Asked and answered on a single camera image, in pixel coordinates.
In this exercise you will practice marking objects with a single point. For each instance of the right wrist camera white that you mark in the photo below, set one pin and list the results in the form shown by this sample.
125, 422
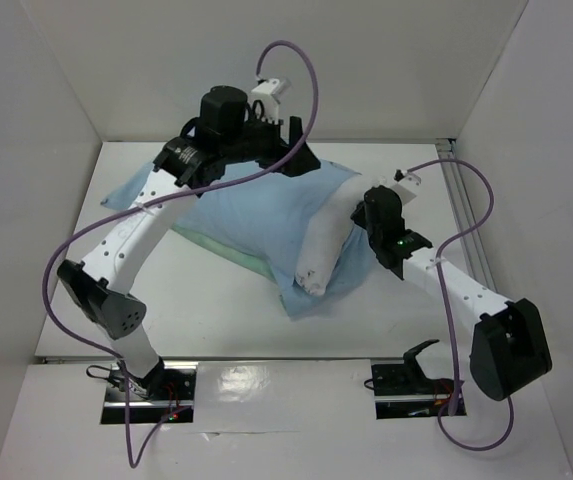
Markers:
406, 185

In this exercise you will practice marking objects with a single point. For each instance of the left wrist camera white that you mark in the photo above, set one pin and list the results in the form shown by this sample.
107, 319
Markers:
266, 98

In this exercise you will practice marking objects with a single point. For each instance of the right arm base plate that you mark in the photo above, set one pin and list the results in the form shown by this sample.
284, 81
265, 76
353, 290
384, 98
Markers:
402, 390

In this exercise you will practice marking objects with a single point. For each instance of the aluminium rail frame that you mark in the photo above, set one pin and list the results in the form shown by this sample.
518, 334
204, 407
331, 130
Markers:
473, 250

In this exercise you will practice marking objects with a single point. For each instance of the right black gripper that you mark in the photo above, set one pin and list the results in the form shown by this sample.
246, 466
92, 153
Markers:
362, 213

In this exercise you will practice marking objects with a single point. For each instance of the blue green pillowcase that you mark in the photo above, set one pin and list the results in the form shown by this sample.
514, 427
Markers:
260, 225

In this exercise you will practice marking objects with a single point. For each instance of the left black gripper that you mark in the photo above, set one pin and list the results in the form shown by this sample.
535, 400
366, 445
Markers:
279, 150

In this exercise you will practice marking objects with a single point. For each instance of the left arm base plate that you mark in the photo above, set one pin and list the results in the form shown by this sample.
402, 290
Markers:
173, 399

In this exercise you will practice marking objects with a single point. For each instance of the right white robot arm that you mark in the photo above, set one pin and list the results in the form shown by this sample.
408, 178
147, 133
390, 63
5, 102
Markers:
509, 347

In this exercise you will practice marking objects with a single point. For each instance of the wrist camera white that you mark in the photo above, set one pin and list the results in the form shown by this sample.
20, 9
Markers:
406, 185
266, 98

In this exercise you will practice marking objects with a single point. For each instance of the white pillow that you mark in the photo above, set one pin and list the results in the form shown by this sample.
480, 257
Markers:
327, 232

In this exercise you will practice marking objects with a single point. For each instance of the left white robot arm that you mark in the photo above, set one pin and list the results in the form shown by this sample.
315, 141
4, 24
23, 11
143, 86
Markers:
232, 127

